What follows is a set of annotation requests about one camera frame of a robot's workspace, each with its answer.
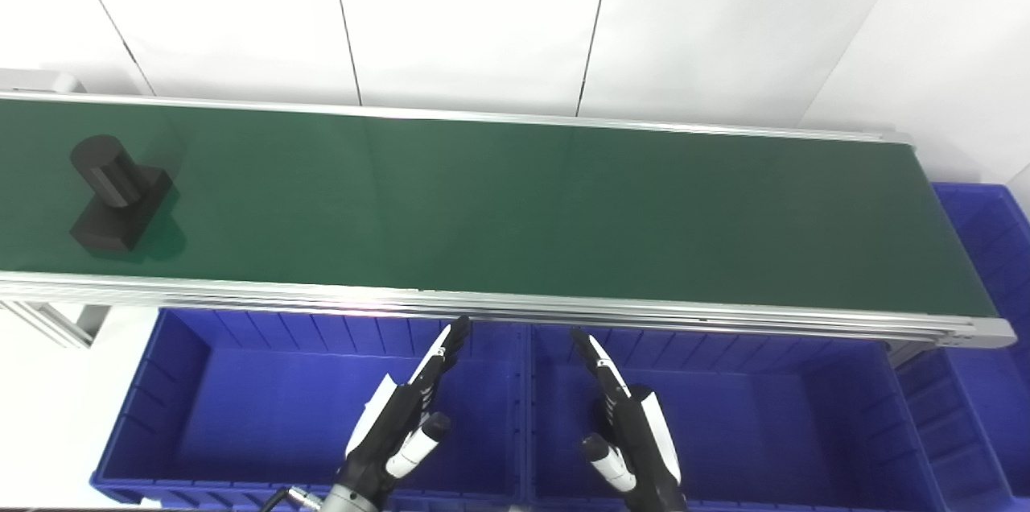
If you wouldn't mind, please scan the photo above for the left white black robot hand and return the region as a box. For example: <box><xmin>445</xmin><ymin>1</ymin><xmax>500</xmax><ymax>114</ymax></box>
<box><xmin>344</xmin><ymin>316</ymin><xmax>474</xmax><ymax>506</ymax></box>

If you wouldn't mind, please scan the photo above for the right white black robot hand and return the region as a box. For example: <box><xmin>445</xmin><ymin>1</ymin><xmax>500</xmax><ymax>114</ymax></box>
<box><xmin>570</xmin><ymin>327</ymin><xmax>689</xmax><ymax>512</ymax></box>

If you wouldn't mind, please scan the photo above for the black cylinder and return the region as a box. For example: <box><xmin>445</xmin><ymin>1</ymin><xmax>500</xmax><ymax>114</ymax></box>
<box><xmin>68</xmin><ymin>134</ymin><xmax>174</xmax><ymax>253</ymax></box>

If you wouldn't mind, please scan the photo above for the blue plastic bin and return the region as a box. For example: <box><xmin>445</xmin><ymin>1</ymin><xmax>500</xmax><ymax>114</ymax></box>
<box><xmin>90</xmin><ymin>308</ymin><xmax>532</xmax><ymax>512</ymax></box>
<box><xmin>523</xmin><ymin>323</ymin><xmax>950</xmax><ymax>512</ymax></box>
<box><xmin>893</xmin><ymin>182</ymin><xmax>1030</xmax><ymax>512</ymax></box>

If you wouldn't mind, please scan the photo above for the green conveyor belt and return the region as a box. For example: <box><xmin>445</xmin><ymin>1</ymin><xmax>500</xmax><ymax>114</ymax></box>
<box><xmin>0</xmin><ymin>97</ymin><xmax>999</xmax><ymax>318</ymax></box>
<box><xmin>0</xmin><ymin>90</ymin><xmax>1019</xmax><ymax>352</ymax></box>

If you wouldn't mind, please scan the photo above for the aluminium conveyor support leg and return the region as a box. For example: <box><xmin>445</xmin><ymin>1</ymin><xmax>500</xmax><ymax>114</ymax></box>
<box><xmin>0</xmin><ymin>301</ymin><xmax>111</xmax><ymax>349</ymax></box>

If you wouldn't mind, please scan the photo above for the grey conveyor motor box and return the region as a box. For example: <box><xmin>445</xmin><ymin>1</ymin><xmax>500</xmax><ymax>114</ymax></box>
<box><xmin>0</xmin><ymin>68</ymin><xmax>86</xmax><ymax>95</ymax></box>

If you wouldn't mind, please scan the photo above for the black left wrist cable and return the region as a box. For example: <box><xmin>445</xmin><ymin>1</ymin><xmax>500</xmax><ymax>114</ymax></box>
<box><xmin>259</xmin><ymin>485</ymin><xmax>324</xmax><ymax>512</ymax></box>

